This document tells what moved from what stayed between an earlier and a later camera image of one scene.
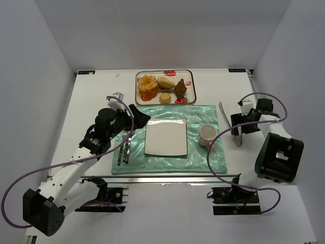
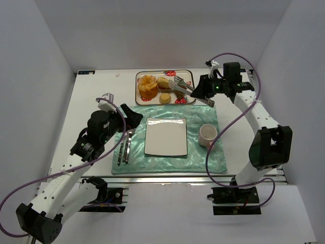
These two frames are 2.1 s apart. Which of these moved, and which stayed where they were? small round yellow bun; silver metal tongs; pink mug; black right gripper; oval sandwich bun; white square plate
Moved: black right gripper; silver metal tongs
Stayed: small round yellow bun; pink mug; oval sandwich bun; white square plate
